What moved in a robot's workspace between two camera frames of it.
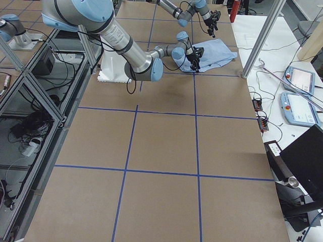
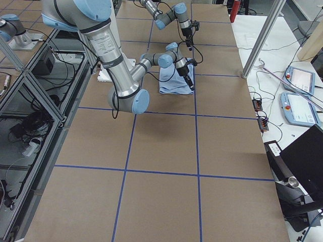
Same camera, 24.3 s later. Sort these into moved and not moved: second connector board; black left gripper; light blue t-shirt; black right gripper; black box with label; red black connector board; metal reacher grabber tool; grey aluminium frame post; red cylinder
Moved: light blue t-shirt; black right gripper; black left gripper
Not moved: second connector board; red black connector board; grey aluminium frame post; metal reacher grabber tool; black box with label; red cylinder
